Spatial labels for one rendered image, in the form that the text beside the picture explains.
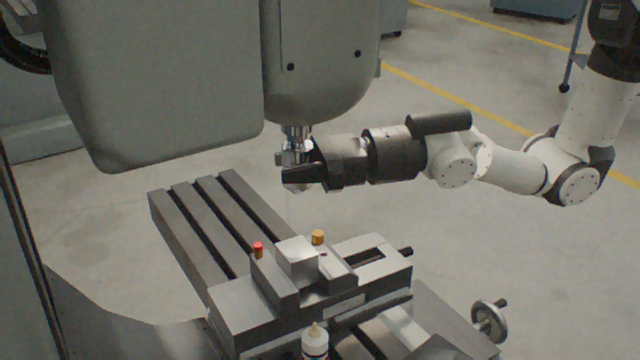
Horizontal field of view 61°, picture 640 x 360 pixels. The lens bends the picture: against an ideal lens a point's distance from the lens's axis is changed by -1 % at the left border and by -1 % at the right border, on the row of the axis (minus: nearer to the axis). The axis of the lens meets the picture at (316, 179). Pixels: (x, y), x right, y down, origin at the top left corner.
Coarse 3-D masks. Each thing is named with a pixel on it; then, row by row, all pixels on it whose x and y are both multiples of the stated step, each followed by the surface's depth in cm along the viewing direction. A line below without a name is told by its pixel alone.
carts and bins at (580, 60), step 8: (584, 0) 395; (584, 8) 398; (576, 24) 406; (576, 32) 407; (576, 40) 410; (576, 56) 413; (584, 56) 413; (568, 64) 420; (576, 64) 402; (584, 64) 397; (568, 72) 423; (568, 80) 426; (560, 88) 430; (568, 88) 430
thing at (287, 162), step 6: (282, 156) 80; (306, 156) 79; (312, 156) 80; (282, 162) 81; (288, 162) 80; (294, 162) 79; (300, 162) 79; (306, 162) 80; (312, 162) 81; (282, 168) 81; (288, 186) 82; (294, 186) 81; (300, 186) 81; (306, 186) 82
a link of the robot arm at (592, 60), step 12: (600, 48) 86; (612, 48) 86; (624, 48) 85; (588, 60) 89; (600, 60) 86; (612, 60) 85; (624, 60) 86; (636, 60) 86; (600, 72) 86; (612, 72) 85; (624, 72) 84; (636, 72) 85
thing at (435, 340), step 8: (432, 336) 69; (440, 336) 69; (424, 344) 67; (432, 344) 67; (440, 344) 67; (448, 344) 67; (416, 352) 66; (424, 352) 65; (432, 352) 65; (440, 352) 65; (448, 352) 65; (456, 352) 65
